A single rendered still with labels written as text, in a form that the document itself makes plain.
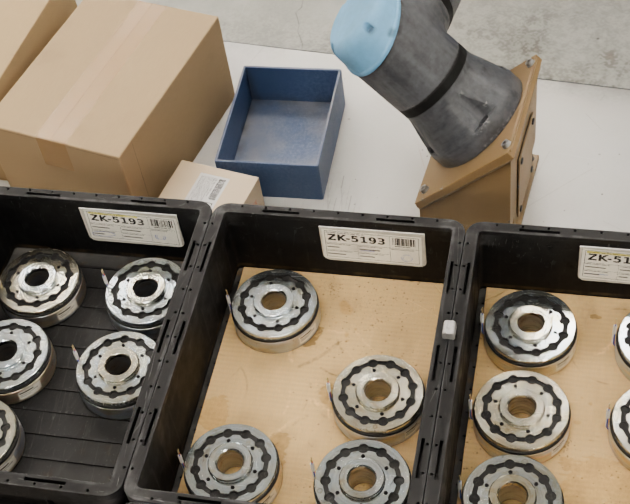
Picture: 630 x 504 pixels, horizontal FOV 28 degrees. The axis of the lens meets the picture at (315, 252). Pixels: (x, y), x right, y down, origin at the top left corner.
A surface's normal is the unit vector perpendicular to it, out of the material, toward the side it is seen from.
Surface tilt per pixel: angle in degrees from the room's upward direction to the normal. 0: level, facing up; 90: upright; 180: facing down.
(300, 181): 90
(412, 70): 68
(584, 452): 0
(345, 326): 0
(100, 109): 0
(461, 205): 90
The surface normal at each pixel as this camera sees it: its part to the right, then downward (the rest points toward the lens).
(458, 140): -0.38, 0.47
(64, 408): -0.11, -0.64
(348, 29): -0.78, -0.47
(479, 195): -0.29, 0.75
